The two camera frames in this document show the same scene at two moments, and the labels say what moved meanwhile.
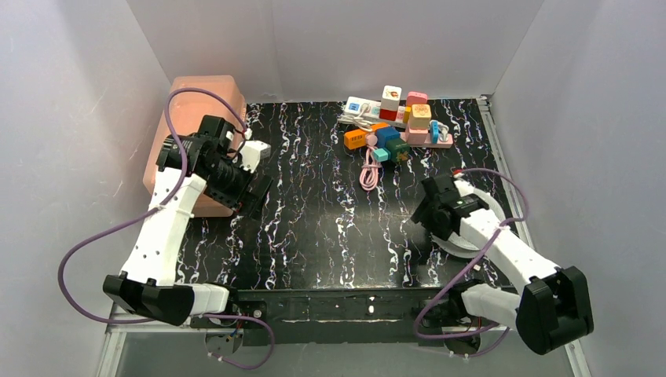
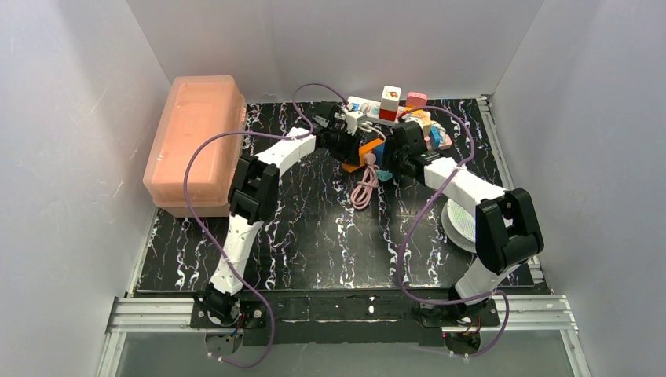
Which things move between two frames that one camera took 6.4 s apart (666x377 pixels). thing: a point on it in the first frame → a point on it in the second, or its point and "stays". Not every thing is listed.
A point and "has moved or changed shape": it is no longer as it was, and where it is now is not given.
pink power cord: [368, 177] has moved or changed shape
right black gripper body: [423, 217] → [394, 154]
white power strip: [370, 108] stays
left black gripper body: [257, 188] → [336, 120]
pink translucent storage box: [189, 99] stays
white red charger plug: [391, 97] stays
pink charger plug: [416, 97] stays
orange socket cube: [354, 139] has moved or changed shape
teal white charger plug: [382, 154] → [384, 174]
